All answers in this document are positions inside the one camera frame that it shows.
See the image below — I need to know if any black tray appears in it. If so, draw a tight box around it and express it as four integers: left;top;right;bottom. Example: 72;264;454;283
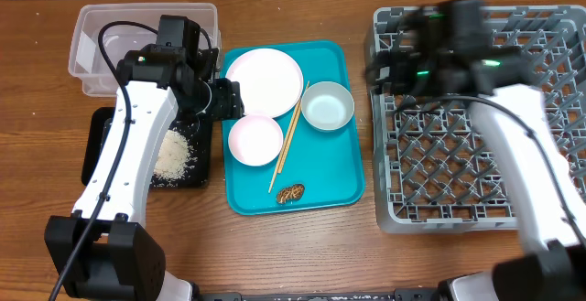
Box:
81;107;213;188

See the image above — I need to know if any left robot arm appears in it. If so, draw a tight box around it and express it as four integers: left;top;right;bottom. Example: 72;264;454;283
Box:
44;15;244;300

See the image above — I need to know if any pink bowl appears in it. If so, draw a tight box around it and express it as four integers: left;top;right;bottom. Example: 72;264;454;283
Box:
228;115;284;167

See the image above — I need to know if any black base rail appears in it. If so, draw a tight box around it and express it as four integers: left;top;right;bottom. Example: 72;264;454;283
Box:
198;287;436;301

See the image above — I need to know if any large white plate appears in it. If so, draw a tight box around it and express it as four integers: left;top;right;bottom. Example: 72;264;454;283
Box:
225;48;304;118

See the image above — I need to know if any brown food scrap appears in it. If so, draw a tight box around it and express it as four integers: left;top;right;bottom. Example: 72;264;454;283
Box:
276;184;305;204

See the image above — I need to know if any grey-white bowl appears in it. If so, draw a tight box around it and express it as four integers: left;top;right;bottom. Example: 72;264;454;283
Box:
301;81;355;132

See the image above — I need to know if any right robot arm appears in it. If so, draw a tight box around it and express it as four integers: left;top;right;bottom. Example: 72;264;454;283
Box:
365;0;585;300

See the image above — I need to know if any wooden chopstick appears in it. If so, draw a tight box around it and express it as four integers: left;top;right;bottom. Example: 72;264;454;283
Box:
277;100;301;174
268;100;301;192

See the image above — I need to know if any clear plastic bin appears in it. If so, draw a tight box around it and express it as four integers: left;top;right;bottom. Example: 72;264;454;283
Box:
68;3;223;97

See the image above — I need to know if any teal plastic tray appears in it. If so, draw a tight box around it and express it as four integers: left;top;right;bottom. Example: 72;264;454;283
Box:
222;40;365;216

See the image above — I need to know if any grey dishwasher rack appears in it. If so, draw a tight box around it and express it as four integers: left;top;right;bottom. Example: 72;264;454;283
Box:
370;5;585;233

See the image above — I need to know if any rice pile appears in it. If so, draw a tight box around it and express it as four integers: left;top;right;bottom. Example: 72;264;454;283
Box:
154;130;193;181

